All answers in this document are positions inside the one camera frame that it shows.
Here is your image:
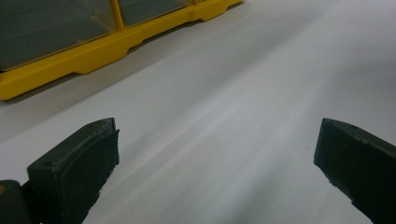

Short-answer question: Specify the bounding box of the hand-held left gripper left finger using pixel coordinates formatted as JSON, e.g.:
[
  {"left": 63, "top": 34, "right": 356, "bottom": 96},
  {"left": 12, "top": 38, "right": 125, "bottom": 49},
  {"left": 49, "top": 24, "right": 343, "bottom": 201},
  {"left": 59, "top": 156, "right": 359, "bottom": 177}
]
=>
[{"left": 26, "top": 117, "right": 120, "bottom": 224}]

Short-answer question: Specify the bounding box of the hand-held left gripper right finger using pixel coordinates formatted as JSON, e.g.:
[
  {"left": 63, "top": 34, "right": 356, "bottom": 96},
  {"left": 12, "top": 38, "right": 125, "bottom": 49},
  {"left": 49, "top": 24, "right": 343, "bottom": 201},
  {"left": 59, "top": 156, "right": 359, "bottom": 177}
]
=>
[{"left": 313, "top": 118, "right": 396, "bottom": 224}]

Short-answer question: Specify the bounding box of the yellow black drawer organizer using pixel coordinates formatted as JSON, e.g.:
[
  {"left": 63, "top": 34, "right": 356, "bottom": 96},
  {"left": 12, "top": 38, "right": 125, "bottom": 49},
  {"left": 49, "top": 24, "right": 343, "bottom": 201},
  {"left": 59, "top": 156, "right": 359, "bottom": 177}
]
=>
[{"left": 0, "top": 0, "right": 245, "bottom": 102}]

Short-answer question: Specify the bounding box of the group of clear drawers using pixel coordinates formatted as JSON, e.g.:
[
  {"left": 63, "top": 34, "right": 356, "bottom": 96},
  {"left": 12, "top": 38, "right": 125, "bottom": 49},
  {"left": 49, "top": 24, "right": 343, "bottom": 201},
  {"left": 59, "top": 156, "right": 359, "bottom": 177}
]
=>
[{"left": 0, "top": 0, "right": 200, "bottom": 73}]

